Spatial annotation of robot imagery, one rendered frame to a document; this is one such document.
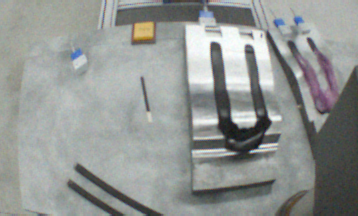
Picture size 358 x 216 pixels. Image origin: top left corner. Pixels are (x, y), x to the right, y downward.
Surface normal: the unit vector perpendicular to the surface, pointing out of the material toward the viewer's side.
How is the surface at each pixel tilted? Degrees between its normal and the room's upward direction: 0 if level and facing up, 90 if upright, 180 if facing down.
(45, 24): 0
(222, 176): 0
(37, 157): 0
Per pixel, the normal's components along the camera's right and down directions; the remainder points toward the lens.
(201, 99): 0.02, -0.78
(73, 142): 0.04, -0.40
